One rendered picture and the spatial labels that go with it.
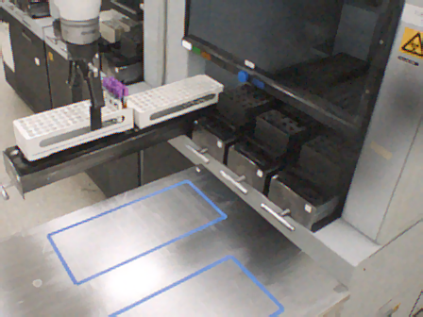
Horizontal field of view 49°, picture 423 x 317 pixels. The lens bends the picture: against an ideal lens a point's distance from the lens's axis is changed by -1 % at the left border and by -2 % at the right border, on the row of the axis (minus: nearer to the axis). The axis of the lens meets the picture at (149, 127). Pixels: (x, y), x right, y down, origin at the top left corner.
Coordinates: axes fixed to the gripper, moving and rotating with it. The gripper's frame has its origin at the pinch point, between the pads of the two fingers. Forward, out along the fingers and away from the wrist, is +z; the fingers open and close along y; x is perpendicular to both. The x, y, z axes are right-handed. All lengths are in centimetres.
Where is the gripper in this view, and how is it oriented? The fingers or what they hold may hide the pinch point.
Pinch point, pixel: (86, 112)
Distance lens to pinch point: 121.2
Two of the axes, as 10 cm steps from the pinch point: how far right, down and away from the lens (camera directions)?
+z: -0.1, 8.5, 5.2
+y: 5.5, 4.4, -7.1
